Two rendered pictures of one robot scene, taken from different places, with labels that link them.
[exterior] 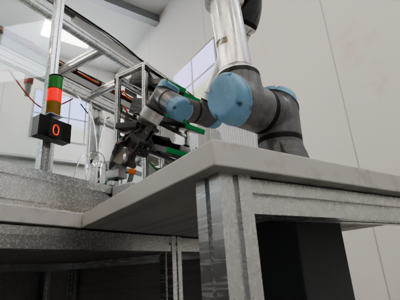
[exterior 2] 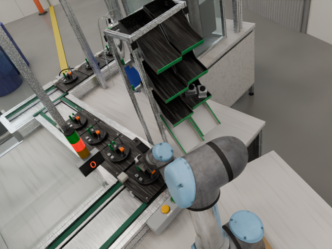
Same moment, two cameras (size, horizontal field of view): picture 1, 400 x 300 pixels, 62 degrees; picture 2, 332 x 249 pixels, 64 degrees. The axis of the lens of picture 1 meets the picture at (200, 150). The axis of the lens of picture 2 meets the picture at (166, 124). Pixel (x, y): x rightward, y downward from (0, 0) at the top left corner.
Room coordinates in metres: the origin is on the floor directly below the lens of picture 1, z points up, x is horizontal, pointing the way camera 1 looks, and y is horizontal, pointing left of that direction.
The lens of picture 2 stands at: (0.39, -0.24, 2.11)
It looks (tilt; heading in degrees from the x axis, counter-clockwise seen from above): 43 degrees down; 25
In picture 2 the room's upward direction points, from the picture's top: 18 degrees counter-clockwise
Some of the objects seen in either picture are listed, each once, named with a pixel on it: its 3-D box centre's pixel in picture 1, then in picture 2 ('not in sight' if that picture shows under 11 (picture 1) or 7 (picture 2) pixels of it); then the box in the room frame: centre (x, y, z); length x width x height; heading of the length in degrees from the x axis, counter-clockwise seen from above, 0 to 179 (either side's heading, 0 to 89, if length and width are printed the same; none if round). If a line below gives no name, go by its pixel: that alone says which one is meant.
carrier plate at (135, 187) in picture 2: not in sight; (148, 175); (1.12, 0.30, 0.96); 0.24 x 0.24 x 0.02; 59
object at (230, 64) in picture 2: not in sight; (198, 81); (2.66, 0.32, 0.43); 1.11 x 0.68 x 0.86; 149
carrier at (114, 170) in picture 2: not in sight; (116, 149); (1.26, 0.52, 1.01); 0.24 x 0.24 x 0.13; 59
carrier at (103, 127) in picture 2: not in sight; (94, 133); (1.38, 0.73, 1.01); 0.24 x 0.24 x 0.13; 59
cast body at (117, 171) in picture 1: (114, 169); (140, 160); (1.13, 0.31, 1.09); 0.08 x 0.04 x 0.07; 59
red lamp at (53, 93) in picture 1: (54, 96); (77, 144); (1.02, 0.50, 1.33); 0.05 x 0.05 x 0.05
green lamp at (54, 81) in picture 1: (55, 84); (72, 136); (1.02, 0.50, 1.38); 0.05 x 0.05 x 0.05
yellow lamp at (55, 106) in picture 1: (53, 109); (82, 150); (1.02, 0.50, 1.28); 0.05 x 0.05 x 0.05
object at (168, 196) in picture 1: (274, 218); (239, 246); (0.86, -0.18, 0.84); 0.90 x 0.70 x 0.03; 125
